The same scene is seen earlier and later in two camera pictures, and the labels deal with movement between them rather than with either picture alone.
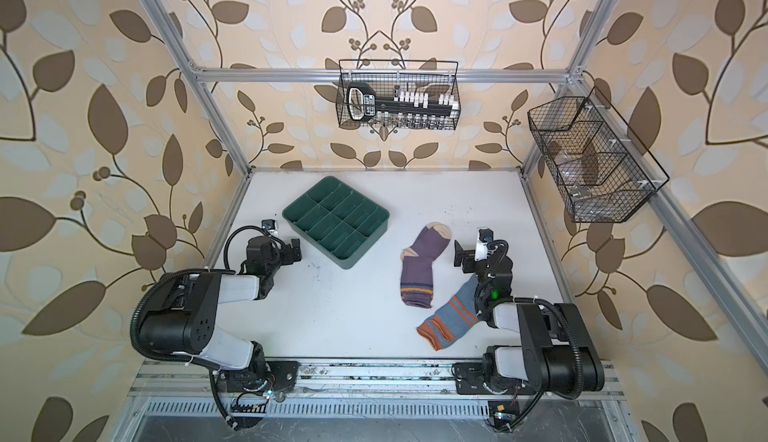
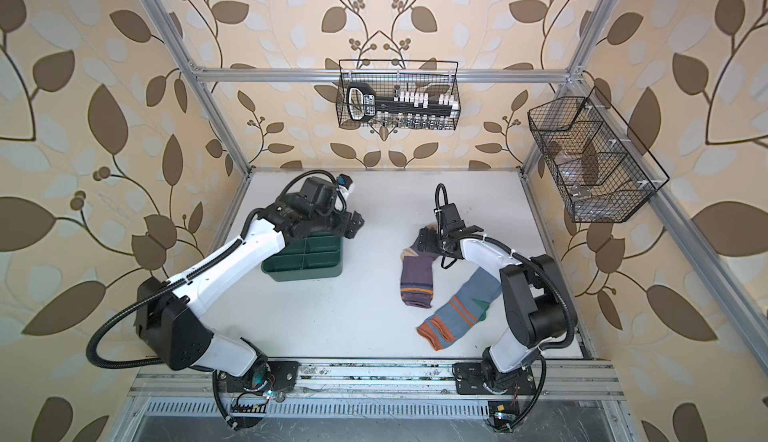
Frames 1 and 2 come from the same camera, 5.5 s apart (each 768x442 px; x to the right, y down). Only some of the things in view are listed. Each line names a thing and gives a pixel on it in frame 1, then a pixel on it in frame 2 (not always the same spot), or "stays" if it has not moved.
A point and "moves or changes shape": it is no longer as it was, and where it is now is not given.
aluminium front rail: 150,378 stays
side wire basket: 603,168 stays
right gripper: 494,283 to 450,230
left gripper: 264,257 to 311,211
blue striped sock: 454,320 stays
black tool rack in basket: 364,104 stays
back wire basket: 398,94 stays
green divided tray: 338,220 moves or changes shape
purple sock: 416,274 stays
